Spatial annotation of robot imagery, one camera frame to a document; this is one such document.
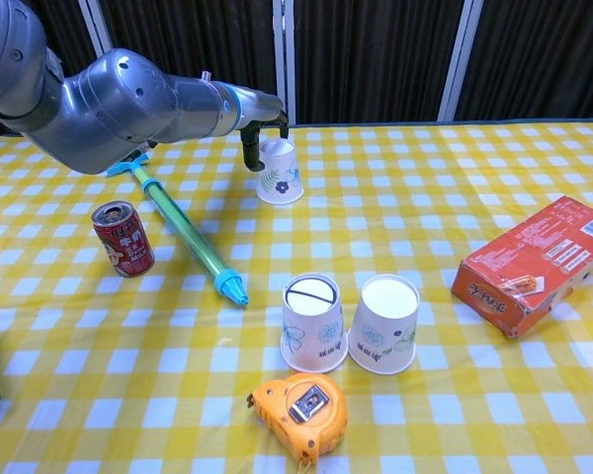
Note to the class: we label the paper cup with dark flower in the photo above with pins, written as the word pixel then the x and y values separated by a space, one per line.
pixel 281 173

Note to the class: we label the orange red cardboard box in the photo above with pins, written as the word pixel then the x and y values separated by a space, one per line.
pixel 533 261

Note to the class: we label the red milk drink can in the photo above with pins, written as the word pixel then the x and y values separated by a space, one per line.
pixel 126 247

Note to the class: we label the orange tape measure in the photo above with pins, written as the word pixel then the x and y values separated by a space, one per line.
pixel 281 419

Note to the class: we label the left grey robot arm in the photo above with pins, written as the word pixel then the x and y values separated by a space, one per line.
pixel 104 108

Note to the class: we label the white metal frame post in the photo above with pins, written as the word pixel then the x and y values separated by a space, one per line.
pixel 93 24
pixel 459 59
pixel 284 49

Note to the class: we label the paper cup with line mark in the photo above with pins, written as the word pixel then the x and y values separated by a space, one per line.
pixel 312 336

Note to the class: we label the paper cup with green flower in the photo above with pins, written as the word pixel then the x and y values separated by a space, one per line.
pixel 385 336

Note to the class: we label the green blue water pump toy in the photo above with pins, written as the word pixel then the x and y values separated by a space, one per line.
pixel 183 222

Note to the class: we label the yellow white checked tablecloth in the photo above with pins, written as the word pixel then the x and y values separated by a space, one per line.
pixel 425 415

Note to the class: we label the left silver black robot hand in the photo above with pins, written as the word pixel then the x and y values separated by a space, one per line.
pixel 262 106

